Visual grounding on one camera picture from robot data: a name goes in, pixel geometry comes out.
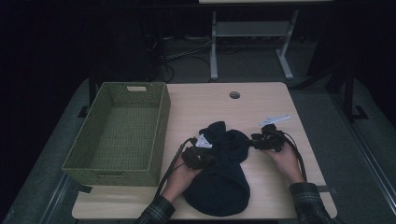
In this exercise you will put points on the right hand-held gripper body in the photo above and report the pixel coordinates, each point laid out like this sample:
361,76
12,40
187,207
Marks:
272,140

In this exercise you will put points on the person's left hand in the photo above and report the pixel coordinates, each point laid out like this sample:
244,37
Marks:
179,180

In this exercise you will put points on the person's right hand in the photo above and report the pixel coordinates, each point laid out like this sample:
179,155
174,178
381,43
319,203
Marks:
285,161

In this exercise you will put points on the green woven basket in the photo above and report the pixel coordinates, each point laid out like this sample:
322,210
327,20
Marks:
121,137

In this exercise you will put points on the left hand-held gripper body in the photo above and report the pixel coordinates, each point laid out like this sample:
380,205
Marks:
197,157

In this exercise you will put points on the dark blue cloth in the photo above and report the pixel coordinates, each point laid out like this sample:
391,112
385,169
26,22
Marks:
221,180

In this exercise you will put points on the white metal stand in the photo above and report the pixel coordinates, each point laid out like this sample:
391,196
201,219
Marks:
249,29

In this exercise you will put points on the black metal stand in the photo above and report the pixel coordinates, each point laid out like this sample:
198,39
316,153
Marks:
348,93

